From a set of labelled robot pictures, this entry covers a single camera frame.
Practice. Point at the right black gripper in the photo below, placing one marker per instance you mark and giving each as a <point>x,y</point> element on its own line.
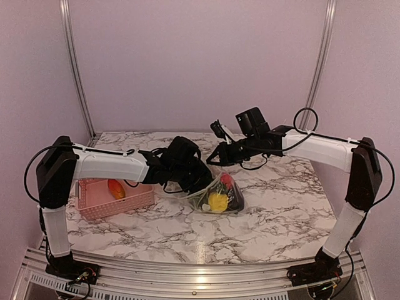
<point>225,158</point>

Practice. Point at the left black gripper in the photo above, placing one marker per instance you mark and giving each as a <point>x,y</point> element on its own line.
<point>202,171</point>

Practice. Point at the red fake cherry tomato bunch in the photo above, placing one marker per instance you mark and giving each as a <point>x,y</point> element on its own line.
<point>226,182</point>

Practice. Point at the clear zip top bag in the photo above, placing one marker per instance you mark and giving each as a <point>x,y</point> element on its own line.
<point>198,200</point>

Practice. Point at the red orange fake mango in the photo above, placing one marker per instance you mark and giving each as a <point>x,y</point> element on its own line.
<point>116,189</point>

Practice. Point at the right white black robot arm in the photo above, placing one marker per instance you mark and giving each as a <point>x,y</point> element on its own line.
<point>359,159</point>

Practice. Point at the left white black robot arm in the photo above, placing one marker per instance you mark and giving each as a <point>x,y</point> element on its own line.
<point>65,162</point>

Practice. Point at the yellow fake lemon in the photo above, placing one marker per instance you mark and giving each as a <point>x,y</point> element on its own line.
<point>218,202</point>

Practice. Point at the dark purple fake eggplant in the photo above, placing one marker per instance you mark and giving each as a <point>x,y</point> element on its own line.
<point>236,200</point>

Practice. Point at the pink perforated plastic basket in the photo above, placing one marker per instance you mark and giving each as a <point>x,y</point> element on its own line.
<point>95,200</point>

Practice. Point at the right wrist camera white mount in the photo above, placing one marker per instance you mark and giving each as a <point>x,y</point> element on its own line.
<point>222,132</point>

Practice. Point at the left aluminium frame post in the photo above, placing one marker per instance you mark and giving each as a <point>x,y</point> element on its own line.
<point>73,59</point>

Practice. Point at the aluminium frame post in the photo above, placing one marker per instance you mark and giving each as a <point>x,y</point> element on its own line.
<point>73,59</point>
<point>323,52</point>

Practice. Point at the front aluminium rail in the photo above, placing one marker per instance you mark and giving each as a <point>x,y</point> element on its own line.
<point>133,279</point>

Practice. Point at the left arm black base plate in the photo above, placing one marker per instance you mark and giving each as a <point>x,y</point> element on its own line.
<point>75,271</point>

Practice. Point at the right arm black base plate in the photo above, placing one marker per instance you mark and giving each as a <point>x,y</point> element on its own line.
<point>323,267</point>

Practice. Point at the right aluminium frame post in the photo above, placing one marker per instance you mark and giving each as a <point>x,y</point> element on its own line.
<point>323,52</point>

